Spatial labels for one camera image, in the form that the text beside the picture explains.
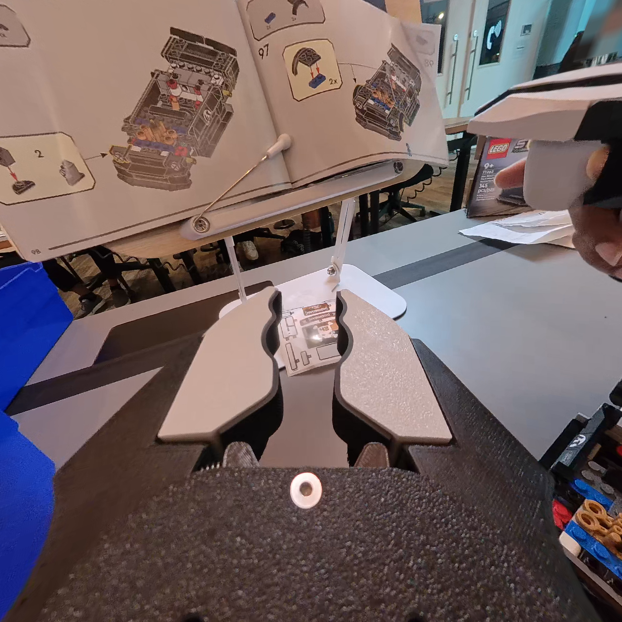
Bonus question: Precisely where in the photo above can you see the glass door with steel handles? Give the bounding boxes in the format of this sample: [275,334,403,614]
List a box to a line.
[435,0,518,120]

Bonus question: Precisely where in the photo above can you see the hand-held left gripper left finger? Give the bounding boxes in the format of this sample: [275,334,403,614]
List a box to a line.
[156,287,285,461]

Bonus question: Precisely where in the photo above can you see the lego set box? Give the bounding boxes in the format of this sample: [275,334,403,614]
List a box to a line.
[465,133,534,218]

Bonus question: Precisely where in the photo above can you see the book stand with white base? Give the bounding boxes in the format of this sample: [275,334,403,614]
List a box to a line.
[0,0,424,372]

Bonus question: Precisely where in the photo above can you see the black office chair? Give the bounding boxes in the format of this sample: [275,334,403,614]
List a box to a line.
[368,164,441,226]

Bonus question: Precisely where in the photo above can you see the open instruction booklet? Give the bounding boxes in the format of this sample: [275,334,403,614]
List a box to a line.
[0,0,450,263]

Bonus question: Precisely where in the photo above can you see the black and white sticker sheet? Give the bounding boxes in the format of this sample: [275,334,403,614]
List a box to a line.
[279,300,344,378]

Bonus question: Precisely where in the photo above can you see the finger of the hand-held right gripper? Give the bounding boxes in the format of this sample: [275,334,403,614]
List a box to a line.
[466,91,605,143]
[472,62,622,116]

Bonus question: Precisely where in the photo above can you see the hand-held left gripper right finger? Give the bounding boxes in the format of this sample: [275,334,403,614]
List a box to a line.
[332,289,454,461]

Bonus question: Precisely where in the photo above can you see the partly built lego car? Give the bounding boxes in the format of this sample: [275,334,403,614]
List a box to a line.
[538,402,622,591]

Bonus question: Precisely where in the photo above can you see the white paper sheets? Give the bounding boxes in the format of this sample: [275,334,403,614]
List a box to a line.
[458,209,578,250]

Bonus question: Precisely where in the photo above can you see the wooden desk with black legs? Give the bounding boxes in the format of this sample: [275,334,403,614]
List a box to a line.
[443,116,482,213]

